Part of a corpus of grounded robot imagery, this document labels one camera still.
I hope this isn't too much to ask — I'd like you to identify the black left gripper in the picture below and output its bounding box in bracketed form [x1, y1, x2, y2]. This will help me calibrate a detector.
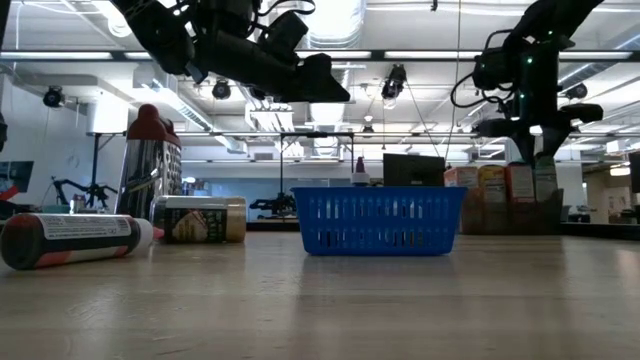
[183, 29, 352, 104]

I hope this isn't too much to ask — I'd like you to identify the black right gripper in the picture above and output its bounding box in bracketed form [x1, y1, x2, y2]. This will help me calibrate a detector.
[474, 42, 605, 164]

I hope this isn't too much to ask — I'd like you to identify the yellow Corn Pops cereal box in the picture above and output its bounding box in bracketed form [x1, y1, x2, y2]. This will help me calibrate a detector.
[477, 164, 508, 235]

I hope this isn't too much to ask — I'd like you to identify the orange Mini Wheats cereal box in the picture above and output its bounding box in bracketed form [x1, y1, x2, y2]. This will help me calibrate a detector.
[443, 166, 480, 235]

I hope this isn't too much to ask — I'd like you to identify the blue plastic basket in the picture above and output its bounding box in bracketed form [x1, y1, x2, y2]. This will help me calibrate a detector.
[291, 186, 468, 258]

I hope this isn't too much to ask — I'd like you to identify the glass jar with gold lid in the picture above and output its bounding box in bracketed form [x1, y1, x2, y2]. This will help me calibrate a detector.
[149, 195, 248, 245]

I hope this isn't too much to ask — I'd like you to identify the red icing tube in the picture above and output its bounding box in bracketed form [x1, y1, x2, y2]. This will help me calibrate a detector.
[0, 212, 166, 272]

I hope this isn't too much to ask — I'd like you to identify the black ceiling spotlight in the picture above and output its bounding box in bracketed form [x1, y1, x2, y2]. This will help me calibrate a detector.
[211, 77, 233, 102]
[564, 81, 589, 102]
[41, 85, 66, 109]

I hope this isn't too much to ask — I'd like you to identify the grey plastic bin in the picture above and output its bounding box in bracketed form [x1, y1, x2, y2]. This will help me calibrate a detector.
[436, 188, 565, 236]

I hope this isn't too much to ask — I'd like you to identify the black background table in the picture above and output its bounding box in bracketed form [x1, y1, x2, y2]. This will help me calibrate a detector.
[559, 221, 640, 241]

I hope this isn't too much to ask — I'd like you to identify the silver ventilation duct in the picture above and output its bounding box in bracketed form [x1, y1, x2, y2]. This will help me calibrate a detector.
[294, 0, 369, 104]

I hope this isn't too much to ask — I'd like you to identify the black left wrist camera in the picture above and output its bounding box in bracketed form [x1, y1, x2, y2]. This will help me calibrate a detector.
[257, 10, 310, 64]

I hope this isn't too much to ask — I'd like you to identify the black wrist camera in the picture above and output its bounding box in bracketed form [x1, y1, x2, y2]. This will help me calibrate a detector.
[472, 47, 517, 92]
[257, 10, 310, 64]

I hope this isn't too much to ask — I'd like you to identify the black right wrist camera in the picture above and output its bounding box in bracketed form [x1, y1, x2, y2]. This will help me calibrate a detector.
[472, 47, 517, 92]

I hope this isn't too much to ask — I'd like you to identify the black ceiling camera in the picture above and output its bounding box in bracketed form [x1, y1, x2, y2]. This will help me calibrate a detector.
[380, 63, 408, 102]

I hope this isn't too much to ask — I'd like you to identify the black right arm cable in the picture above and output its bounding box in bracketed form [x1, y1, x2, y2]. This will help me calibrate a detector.
[449, 28, 519, 109]

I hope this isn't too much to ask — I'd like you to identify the black table edge rail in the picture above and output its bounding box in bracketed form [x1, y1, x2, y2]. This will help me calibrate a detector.
[246, 221, 301, 232]

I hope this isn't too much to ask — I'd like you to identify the metal grater with red handle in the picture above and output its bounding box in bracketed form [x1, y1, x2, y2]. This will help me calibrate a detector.
[113, 103, 184, 221]

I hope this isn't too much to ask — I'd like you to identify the black metal post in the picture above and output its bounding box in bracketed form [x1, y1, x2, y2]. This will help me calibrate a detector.
[90, 133, 102, 189]

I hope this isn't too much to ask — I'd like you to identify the black overhead frame bar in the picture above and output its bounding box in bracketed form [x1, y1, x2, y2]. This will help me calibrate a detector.
[0, 48, 640, 64]

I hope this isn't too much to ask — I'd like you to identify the dark wall screen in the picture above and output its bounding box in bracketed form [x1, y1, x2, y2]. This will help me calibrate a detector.
[0, 160, 36, 195]

